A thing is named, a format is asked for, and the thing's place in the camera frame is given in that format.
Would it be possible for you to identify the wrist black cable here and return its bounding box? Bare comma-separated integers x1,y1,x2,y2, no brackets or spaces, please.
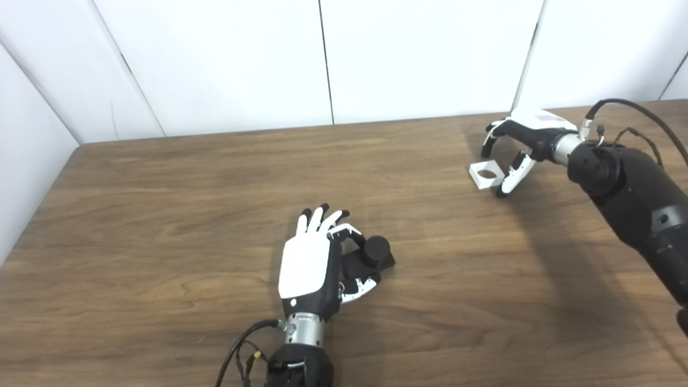
585,98,688,164
215,319,288,387

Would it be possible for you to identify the black peg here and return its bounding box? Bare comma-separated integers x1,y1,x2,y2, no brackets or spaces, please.
341,235,397,280

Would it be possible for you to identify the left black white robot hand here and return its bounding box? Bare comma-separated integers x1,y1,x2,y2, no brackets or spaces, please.
278,203,382,321

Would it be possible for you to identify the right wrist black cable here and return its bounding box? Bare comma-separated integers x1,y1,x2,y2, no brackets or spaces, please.
585,98,688,164

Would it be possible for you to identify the white square piece with hole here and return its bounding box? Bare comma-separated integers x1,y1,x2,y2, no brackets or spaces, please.
469,161,503,190

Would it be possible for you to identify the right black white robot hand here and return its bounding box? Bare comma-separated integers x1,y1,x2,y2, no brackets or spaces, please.
481,107,580,198

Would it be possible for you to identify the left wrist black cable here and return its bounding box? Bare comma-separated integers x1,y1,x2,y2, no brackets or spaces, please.
215,319,288,387

